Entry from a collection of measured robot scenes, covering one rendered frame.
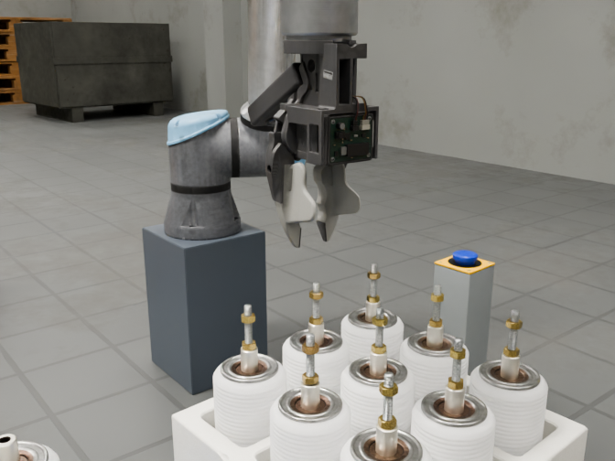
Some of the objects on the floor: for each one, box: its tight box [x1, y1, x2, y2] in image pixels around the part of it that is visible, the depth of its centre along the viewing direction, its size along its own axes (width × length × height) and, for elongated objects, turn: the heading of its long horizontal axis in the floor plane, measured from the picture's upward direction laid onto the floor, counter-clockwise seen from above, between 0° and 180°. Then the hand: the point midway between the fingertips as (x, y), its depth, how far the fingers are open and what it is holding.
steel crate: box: [14, 21, 173, 123], centre depth 589 cm, size 93×112×80 cm
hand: (307, 230), depth 71 cm, fingers open, 3 cm apart
